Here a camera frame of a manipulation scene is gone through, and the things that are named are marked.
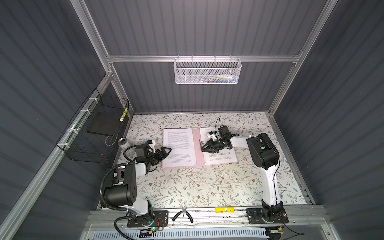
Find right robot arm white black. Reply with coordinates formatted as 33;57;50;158
201;126;285;223

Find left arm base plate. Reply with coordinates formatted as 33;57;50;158
127;211;169;228

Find silver drink can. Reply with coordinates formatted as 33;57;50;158
118;138;129;150

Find white perforated front rail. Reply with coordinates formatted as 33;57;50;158
91;227;269;240

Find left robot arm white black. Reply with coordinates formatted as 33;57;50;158
99;142;172;221

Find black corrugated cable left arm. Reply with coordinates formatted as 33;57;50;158
99;144;145;240

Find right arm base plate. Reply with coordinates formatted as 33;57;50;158
246;208;290;224

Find yellow marker in black basket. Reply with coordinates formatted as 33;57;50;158
120;108;128;122

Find printed paper sheets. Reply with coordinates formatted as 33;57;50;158
200;127;238;166

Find tubes in white basket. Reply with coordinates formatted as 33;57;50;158
197;75;238;84

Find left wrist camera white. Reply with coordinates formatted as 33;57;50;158
146;140;156;151

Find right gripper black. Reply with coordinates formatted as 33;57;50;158
201;139;225;154

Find printed paper sheet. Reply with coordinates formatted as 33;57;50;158
162;128;197;169

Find yellow spirit level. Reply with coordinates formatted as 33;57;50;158
215;207;235;213

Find black handled pliers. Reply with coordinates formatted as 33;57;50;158
172;208;194;223

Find black wire basket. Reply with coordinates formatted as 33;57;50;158
57;91;130;164

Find pink folder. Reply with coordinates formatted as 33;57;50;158
161;127;239;169

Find white wire mesh basket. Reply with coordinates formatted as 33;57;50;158
173;58;242;85

